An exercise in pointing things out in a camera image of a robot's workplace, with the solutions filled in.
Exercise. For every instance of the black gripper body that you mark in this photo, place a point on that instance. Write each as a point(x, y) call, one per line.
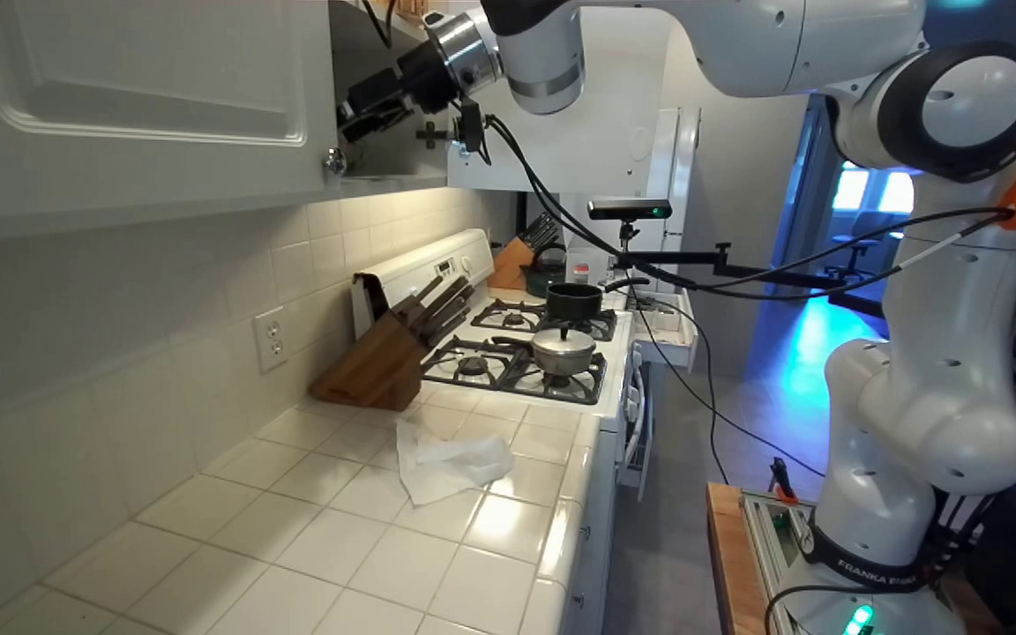
point(429, 78)

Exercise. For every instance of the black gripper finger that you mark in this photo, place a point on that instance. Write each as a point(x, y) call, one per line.
point(374, 93)
point(378, 122)

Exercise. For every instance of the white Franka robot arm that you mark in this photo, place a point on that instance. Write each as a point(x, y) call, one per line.
point(944, 401)

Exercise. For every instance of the black cabinet hinge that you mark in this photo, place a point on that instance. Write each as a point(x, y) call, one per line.
point(433, 140)

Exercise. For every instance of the metal cabinet knob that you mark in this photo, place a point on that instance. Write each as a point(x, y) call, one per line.
point(336, 159)

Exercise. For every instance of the white open cabinet door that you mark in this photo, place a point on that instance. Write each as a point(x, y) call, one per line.
point(615, 144)

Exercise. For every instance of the wooden utensil holder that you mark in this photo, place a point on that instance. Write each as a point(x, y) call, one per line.
point(513, 266)

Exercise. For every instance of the white closed cabinet door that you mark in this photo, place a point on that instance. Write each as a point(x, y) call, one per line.
point(157, 108)

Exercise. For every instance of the black kitchen appliance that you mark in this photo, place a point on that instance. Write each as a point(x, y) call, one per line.
point(545, 268)

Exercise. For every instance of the wooden knife block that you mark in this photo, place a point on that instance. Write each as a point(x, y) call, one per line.
point(372, 372)

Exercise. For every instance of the black cooking pot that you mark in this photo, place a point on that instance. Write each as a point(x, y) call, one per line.
point(572, 302)

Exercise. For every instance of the silver pan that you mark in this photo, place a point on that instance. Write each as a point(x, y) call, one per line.
point(562, 351)

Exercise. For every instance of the clear plastic bag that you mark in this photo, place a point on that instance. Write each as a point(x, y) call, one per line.
point(449, 460)

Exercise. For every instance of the white gas stove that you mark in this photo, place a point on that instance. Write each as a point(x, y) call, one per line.
point(601, 388)

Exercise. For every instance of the bright window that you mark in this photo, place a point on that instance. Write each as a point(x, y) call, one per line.
point(871, 193)

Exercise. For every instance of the red black clamp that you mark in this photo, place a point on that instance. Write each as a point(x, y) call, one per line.
point(781, 476)

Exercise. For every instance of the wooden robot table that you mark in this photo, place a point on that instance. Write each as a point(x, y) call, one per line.
point(723, 567)

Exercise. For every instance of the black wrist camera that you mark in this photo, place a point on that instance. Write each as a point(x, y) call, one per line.
point(475, 128)

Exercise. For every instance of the black stereo camera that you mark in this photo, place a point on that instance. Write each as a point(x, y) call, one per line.
point(629, 208)

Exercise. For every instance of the white wall outlet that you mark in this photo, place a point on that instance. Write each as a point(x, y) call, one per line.
point(268, 339)

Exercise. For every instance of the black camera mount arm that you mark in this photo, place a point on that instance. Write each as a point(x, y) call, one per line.
point(755, 273)

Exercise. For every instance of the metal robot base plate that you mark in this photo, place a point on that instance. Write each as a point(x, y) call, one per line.
point(779, 534)

